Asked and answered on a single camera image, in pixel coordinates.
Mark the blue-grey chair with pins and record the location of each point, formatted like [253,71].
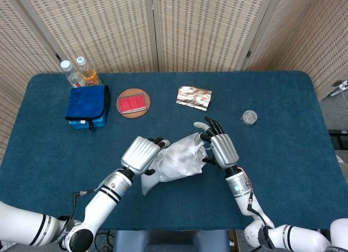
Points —
[171,241]

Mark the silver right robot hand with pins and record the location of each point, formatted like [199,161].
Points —
[224,150]

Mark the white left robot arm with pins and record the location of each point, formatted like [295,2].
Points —
[100,205]

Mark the black floor stand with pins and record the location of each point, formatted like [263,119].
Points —
[340,139]

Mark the white floor cloth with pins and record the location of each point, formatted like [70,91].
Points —
[6,244]

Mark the white power strip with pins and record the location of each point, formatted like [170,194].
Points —
[343,85]

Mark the clear water bottle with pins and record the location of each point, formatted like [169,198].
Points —
[73,77]

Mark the clear case with red insert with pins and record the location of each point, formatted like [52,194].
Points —
[133,103]

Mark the translucent white plastic bag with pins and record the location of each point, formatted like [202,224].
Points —
[152,178]

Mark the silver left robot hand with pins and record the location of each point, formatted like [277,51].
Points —
[138,154]

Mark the blue felt table cover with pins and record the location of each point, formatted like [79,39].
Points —
[285,181]

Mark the orange juice bottle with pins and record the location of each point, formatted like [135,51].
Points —
[91,76]

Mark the red card on coaster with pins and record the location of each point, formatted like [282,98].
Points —
[130,115]

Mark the woven folding screen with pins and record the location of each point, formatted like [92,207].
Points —
[190,31]

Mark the small clear round jar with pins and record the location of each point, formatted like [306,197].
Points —
[249,117]

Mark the brown wooden board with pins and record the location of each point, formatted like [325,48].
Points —
[233,241]

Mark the black screen hinge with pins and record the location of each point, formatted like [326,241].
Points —
[248,54]
[58,56]

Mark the white garment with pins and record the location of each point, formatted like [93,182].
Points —
[182,159]

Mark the blue towel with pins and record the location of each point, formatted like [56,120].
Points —
[87,102]

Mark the blue cardboard box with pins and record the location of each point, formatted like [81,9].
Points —
[99,122]

